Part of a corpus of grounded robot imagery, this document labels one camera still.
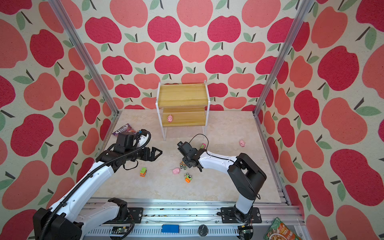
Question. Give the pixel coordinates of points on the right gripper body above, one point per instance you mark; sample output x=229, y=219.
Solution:
x=186, y=162

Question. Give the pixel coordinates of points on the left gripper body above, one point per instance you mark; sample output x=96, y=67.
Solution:
x=134, y=153

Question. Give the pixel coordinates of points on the wooden two-tier shelf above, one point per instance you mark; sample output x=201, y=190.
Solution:
x=189, y=104

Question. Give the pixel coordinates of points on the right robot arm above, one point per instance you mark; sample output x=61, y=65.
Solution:
x=246, y=175

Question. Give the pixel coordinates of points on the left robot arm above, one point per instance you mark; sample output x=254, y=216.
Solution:
x=61, y=221

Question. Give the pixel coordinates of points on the yellow green toy car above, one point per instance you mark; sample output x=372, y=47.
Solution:
x=183, y=166

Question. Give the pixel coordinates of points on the orange green toy car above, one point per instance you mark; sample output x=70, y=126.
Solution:
x=143, y=171

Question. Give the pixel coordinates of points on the purple candy bag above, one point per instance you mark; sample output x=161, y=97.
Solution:
x=124, y=129

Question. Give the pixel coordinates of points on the orange toy car with eyes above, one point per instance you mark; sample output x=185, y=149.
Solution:
x=188, y=177

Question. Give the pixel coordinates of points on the round black knob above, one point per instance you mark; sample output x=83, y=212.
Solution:
x=203, y=230

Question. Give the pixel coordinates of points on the green snack bag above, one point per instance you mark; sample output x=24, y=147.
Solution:
x=279, y=231

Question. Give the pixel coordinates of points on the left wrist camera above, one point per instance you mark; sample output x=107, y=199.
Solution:
x=131, y=140

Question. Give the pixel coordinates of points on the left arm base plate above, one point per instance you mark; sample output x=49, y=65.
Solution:
x=132, y=215

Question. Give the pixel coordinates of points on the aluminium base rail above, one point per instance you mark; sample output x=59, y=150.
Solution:
x=189, y=215

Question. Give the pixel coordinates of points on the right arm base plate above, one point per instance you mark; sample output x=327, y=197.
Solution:
x=233, y=216

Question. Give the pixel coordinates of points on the blue block on rail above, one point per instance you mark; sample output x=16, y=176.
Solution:
x=170, y=229

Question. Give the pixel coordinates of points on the left aluminium frame post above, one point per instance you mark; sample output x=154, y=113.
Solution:
x=71, y=31

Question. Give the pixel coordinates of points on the aluminium frame post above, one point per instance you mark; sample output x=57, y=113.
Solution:
x=71, y=31
x=286, y=47

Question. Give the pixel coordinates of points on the right aluminium frame post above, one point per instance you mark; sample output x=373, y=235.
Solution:
x=286, y=47

